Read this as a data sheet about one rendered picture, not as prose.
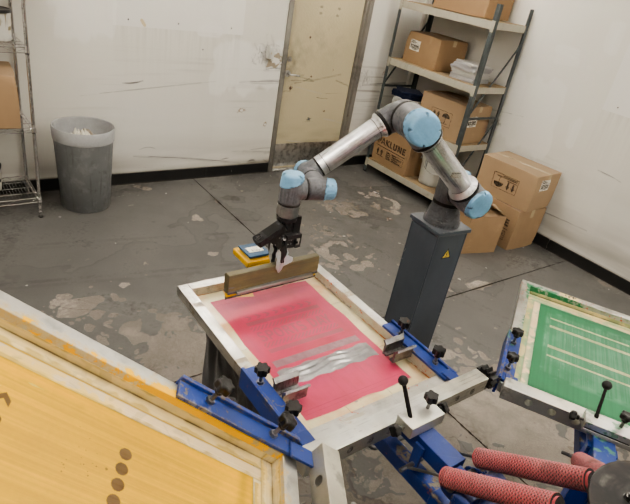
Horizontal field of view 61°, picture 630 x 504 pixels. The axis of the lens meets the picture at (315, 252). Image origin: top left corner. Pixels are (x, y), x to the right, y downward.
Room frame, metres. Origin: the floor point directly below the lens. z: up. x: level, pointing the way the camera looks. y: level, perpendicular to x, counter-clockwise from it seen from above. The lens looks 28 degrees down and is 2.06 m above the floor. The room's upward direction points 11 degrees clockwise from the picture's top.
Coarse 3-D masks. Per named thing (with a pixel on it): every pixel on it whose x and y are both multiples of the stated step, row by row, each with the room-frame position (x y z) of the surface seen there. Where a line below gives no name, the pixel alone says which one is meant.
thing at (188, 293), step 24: (192, 288) 1.57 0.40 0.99; (216, 288) 1.63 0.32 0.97; (336, 288) 1.76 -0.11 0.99; (192, 312) 1.47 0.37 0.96; (360, 312) 1.64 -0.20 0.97; (216, 336) 1.34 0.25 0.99; (384, 336) 1.54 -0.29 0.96; (240, 360) 1.25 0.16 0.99; (408, 360) 1.44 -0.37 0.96; (432, 384) 1.30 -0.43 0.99; (360, 408) 1.14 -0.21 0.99; (384, 408) 1.16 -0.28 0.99; (312, 432) 1.02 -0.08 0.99
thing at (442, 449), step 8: (424, 432) 1.05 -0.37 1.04; (432, 432) 1.05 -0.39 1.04; (408, 440) 1.05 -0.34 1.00; (416, 440) 1.03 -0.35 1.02; (424, 440) 1.02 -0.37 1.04; (432, 440) 1.02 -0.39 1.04; (440, 440) 1.03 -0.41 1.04; (432, 448) 1.00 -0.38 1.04; (440, 448) 1.00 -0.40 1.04; (448, 448) 1.01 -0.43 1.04; (424, 456) 1.00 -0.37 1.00; (432, 456) 0.99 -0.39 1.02; (440, 456) 0.98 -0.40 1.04; (448, 456) 0.98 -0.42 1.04; (456, 456) 0.99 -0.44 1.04; (432, 464) 0.98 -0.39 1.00; (440, 464) 0.97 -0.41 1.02; (448, 464) 0.95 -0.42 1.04; (456, 464) 0.96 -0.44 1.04
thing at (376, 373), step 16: (272, 288) 1.72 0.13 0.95; (288, 288) 1.74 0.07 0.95; (304, 288) 1.76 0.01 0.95; (288, 304) 1.63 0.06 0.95; (320, 304) 1.67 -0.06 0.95; (336, 320) 1.59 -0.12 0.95; (336, 336) 1.50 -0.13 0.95; (352, 336) 1.52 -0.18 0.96; (320, 352) 1.40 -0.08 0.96; (352, 368) 1.35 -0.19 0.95; (368, 368) 1.36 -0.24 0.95; (384, 368) 1.38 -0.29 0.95; (400, 368) 1.39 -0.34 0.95; (352, 384) 1.27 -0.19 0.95; (368, 384) 1.29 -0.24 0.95; (384, 384) 1.30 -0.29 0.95
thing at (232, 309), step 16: (224, 304) 1.56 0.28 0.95; (240, 304) 1.58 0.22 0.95; (256, 304) 1.60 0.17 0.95; (272, 304) 1.62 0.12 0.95; (240, 320) 1.49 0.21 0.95; (240, 336) 1.40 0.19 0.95; (256, 336) 1.42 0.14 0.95; (256, 352) 1.34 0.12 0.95; (288, 352) 1.37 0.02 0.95; (304, 352) 1.38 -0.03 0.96; (272, 368) 1.28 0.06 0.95; (304, 384) 1.23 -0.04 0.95; (320, 384) 1.25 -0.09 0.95; (336, 384) 1.26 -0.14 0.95; (304, 400) 1.17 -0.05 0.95; (320, 400) 1.18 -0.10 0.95; (336, 400) 1.19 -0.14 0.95; (352, 400) 1.21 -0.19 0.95; (304, 416) 1.11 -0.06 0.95
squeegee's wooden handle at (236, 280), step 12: (264, 264) 1.63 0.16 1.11; (288, 264) 1.67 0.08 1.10; (300, 264) 1.70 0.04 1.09; (312, 264) 1.74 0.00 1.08; (228, 276) 1.51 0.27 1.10; (240, 276) 1.54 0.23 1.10; (252, 276) 1.57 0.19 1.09; (264, 276) 1.60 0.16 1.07; (276, 276) 1.64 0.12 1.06; (288, 276) 1.67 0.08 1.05; (228, 288) 1.51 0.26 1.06; (240, 288) 1.54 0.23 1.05
